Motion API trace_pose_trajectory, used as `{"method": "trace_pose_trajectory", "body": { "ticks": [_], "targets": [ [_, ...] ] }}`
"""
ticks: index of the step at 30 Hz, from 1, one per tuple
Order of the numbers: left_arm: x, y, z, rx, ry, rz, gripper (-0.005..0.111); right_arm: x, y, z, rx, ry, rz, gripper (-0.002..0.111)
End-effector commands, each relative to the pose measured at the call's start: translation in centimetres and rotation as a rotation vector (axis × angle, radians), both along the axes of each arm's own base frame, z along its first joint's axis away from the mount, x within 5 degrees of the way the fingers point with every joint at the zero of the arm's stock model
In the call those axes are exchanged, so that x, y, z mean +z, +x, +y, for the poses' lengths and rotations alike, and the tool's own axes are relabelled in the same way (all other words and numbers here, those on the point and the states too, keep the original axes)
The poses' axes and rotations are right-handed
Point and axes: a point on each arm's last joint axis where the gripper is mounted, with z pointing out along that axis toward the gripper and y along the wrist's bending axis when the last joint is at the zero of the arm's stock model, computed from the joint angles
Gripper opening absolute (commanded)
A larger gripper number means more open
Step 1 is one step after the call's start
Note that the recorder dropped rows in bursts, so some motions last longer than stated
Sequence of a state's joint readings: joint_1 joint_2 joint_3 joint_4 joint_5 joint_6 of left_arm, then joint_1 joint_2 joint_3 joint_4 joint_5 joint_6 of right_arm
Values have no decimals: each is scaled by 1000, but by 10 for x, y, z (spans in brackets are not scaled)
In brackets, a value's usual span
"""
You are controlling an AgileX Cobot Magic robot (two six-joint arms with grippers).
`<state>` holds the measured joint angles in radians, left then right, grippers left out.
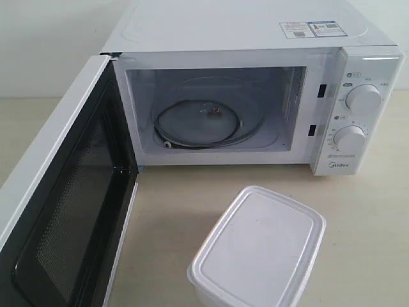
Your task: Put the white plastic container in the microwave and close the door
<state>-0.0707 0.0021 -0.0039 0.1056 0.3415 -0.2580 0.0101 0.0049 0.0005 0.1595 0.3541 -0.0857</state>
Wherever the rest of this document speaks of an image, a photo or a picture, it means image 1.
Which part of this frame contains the upper white power knob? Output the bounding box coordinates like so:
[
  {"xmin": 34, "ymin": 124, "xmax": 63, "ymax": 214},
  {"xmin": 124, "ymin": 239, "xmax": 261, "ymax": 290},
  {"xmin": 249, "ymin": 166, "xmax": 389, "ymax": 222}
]
[{"xmin": 346, "ymin": 84, "xmax": 382, "ymax": 115}]

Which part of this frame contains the white Midea microwave body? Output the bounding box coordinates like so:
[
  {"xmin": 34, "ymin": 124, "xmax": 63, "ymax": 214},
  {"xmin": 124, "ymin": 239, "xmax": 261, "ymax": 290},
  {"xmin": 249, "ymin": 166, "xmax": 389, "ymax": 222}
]
[{"xmin": 101, "ymin": 1, "xmax": 404, "ymax": 176}]

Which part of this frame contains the lower white timer knob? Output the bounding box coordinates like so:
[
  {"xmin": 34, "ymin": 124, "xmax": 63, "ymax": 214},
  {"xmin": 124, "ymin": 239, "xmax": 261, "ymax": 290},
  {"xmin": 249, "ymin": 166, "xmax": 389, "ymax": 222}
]
[{"xmin": 334, "ymin": 125, "xmax": 366, "ymax": 151}]

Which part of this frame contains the white microwave door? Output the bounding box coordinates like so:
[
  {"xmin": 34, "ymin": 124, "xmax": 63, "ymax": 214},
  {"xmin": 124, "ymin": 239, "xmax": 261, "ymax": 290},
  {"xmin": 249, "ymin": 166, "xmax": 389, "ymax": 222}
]
[{"xmin": 1, "ymin": 54, "xmax": 138, "ymax": 306}]

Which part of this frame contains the white plastic food container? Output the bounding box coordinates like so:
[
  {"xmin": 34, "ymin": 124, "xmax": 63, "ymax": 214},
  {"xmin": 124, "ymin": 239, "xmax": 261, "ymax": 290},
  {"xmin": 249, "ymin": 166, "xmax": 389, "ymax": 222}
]
[{"xmin": 187, "ymin": 185, "xmax": 326, "ymax": 306}]

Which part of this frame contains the blue white info sticker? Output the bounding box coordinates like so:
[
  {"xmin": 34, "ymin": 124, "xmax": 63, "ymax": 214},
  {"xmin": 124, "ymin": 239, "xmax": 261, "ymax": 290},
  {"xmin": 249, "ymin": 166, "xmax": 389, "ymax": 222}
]
[{"xmin": 279, "ymin": 20, "xmax": 348, "ymax": 38}]

